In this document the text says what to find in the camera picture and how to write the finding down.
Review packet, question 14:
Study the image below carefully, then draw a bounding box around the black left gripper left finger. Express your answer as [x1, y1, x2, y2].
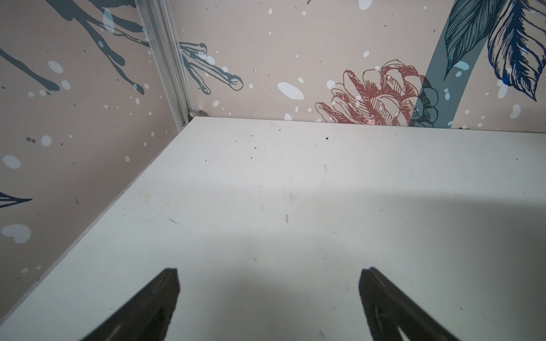
[83, 268, 180, 341]

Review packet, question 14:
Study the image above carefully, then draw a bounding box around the aluminium frame corner post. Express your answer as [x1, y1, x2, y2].
[136, 0, 204, 131]

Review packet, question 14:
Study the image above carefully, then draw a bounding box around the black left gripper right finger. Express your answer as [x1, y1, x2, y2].
[358, 267, 457, 340]

